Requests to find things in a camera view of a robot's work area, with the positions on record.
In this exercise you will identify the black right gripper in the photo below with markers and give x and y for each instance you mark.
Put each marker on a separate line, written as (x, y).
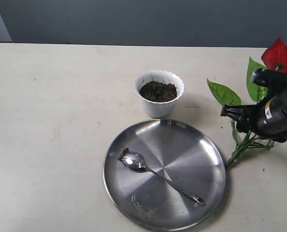
(268, 118)

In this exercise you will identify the artificial red flower plant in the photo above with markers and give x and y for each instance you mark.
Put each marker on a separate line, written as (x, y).
(273, 58)

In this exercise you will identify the stainless steel spork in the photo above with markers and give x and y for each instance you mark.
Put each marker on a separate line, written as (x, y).
(136, 161)

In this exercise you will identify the white scalloped plastic pot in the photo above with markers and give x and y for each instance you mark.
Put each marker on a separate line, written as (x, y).
(159, 109)

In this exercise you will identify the round stainless steel plate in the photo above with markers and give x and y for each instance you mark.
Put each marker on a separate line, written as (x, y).
(176, 151)

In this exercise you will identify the dark potting soil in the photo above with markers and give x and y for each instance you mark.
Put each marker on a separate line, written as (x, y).
(158, 92)

